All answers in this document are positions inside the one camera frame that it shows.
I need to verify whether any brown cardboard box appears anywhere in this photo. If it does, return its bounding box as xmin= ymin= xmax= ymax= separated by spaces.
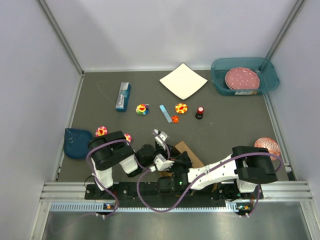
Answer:
xmin=161 ymin=141 xmax=217 ymax=193

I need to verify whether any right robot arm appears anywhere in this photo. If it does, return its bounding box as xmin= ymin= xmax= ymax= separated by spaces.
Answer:
xmin=154 ymin=146 xmax=281 ymax=198

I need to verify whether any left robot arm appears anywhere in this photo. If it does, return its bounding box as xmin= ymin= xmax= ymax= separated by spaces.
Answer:
xmin=86 ymin=126 xmax=174 ymax=199

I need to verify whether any blue toothpaste box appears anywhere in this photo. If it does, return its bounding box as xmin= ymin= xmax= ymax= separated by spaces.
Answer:
xmin=115 ymin=82 xmax=131 ymax=112

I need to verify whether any pink plush flower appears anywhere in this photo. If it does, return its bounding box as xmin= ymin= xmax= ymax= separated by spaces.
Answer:
xmin=95 ymin=126 xmax=108 ymax=137
xmin=124 ymin=133 xmax=132 ymax=142

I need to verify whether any orange red small toy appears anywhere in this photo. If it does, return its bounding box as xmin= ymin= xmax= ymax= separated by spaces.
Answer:
xmin=171 ymin=115 xmax=180 ymax=123

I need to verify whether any light blue stick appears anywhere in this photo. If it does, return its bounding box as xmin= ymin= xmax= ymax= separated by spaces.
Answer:
xmin=159 ymin=104 xmax=173 ymax=123

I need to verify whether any rainbow plush flower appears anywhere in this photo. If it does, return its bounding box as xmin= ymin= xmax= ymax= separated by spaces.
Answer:
xmin=135 ymin=104 xmax=149 ymax=116

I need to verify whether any orange plush flower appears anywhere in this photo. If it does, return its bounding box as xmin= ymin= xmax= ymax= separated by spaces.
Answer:
xmin=175 ymin=103 xmax=188 ymax=114

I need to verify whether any red black stamp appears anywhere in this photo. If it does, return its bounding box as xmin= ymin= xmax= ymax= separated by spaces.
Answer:
xmin=195 ymin=106 xmax=204 ymax=120

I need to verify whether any white square plate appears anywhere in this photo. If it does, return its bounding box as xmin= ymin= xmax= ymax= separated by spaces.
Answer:
xmin=159 ymin=63 xmax=208 ymax=100

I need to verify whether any dark blue dish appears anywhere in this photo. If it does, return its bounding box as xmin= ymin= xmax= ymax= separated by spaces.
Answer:
xmin=63 ymin=128 xmax=93 ymax=160

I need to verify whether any pink patterned bowl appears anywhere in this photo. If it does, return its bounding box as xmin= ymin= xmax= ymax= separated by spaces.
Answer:
xmin=254 ymin=137 xmax=281 ymax=156

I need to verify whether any pink dotted plate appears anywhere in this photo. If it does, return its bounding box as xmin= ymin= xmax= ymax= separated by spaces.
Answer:
xmin=224 ymin=67 xmax=260 ymax=90

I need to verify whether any teal plastic bin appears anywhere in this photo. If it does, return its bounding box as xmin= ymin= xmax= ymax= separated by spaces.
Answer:
xmin=211 ymin=57 xmax=280 ymax=96

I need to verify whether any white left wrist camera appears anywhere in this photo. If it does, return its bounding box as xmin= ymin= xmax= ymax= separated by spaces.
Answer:
xmin=153 ymin=129 xmax=169 ymax=143

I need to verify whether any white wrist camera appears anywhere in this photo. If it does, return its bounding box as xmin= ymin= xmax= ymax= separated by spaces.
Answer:
xmin=149 ymin=154 xmax=174 ymax=172
xmin=153 ymin=129 xmax=169 ymax=143

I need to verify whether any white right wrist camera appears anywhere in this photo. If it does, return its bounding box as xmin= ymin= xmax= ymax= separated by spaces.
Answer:
xmin=149 ymin=154 xmax=174 ymax=172

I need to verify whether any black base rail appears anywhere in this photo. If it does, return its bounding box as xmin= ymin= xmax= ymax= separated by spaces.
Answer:
xmin=84 ymin=181 xmax=258 ymax=208

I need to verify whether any white cable duct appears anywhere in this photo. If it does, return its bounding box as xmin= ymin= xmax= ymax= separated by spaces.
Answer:
xmin=49 ymin=201 xmax=253 ymax=213

